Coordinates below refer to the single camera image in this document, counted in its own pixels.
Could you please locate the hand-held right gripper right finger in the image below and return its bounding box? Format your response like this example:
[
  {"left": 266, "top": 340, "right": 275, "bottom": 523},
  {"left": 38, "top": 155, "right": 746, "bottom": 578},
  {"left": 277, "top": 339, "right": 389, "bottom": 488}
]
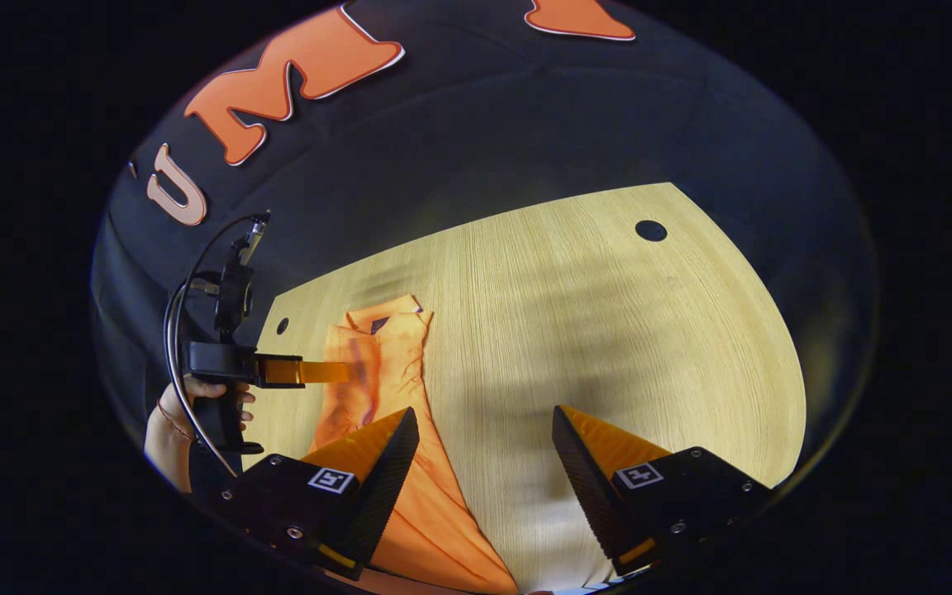
[{"left": 551, "top": 404, "right": 777, "bottom": 579}]

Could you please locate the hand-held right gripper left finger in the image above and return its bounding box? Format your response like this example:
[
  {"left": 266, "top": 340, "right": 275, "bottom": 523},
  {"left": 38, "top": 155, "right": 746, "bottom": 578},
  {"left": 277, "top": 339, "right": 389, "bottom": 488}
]
[{"left": 210, "top": 407, "right": 421, "bottom": 582}]

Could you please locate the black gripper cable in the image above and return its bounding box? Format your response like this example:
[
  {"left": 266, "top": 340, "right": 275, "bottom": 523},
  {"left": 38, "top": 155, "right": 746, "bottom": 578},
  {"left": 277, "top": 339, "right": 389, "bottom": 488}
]
[{"left": 163, "top": 212, "right": 269, "bottom": 479}]

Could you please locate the orange T-shirt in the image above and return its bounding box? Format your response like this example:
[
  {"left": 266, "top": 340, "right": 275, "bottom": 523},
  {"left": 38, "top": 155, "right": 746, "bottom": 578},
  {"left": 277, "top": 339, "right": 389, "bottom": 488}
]
[{"left": 308, "top": 295, "right": 520, "bottom": 595}]

